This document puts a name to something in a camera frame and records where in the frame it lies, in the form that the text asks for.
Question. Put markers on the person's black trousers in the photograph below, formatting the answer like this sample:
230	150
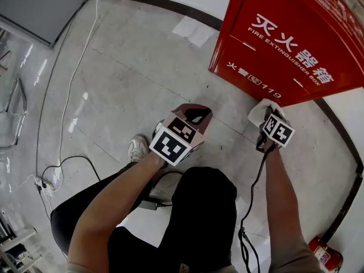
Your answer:
199	223

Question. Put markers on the grey partition panel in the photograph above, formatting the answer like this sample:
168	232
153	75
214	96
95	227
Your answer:
37	7

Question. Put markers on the person's white left shoe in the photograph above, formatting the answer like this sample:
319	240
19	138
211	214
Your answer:
138	148

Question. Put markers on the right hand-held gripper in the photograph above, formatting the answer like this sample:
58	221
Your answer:
278	129

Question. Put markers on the red fire extinguisher box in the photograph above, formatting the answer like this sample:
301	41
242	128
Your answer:
284	24

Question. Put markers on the person's right forearm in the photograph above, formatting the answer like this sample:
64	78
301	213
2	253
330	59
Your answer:
284	198

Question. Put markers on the person's left forearm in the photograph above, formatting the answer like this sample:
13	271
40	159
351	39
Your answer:
113	200

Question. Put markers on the brown tripod stand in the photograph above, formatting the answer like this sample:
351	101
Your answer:
4	61

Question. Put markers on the chrome tube frame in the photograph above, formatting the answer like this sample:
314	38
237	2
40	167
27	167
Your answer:
21	107

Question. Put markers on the red fire extinguisher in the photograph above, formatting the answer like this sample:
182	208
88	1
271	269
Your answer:
325	254

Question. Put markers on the white cloth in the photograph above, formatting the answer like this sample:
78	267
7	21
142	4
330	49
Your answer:
257	114

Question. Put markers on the black power adapter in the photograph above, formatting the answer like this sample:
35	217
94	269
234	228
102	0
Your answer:
149	205

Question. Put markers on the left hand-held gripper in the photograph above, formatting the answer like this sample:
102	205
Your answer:
170	146

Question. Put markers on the white power strip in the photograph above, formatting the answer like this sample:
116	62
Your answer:
44	186

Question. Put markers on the white paper sheet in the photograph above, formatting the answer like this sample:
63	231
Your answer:
194	30

